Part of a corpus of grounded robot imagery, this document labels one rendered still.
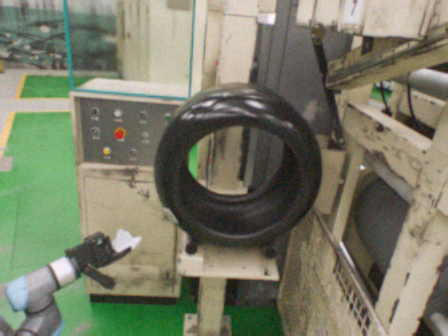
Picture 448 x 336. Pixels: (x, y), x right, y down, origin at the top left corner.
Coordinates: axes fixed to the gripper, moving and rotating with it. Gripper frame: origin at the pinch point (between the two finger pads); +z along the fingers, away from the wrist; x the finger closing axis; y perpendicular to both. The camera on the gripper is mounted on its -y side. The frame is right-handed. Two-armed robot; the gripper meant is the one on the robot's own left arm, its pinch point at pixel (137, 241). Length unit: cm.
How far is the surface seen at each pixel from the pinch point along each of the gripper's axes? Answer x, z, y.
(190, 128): -14.1, 20.3, 29.7
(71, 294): 124, -3, -61
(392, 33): -66, 39, 41
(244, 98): -24, 35, 34
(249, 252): -0.7, 41.3, -25.8
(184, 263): 2.8, 14.6, -16.7
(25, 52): 874, 212, 222
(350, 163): -22, 88, -4
